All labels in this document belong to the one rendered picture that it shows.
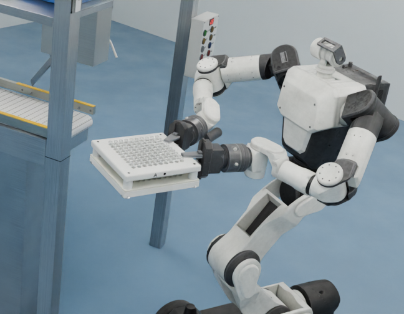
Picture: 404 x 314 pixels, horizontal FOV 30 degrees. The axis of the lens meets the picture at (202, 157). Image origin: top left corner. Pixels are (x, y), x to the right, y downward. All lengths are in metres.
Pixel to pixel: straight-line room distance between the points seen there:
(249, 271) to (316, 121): 0.56
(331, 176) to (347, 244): 1.89
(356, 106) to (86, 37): 0.96
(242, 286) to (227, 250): 0.13
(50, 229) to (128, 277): 0.89
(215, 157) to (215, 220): 1.78
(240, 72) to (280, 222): 0.55
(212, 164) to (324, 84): 0.46
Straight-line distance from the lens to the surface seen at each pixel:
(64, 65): 2.41
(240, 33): 6.52
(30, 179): 2.81
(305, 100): 2.46
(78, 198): 4.08
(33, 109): 2.84
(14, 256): 2.98
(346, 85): 2.47
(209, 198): 4.23
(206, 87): 2.65
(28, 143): 2.67
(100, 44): 2.70
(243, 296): 2.64
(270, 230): 2.61
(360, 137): 2.29
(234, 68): 2.70
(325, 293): 3.01
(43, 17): 2.42
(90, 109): 2.82
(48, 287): 2.81
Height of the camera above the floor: 1.98
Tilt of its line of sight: 25 degrees down
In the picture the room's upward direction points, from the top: 9 degrees clockwise
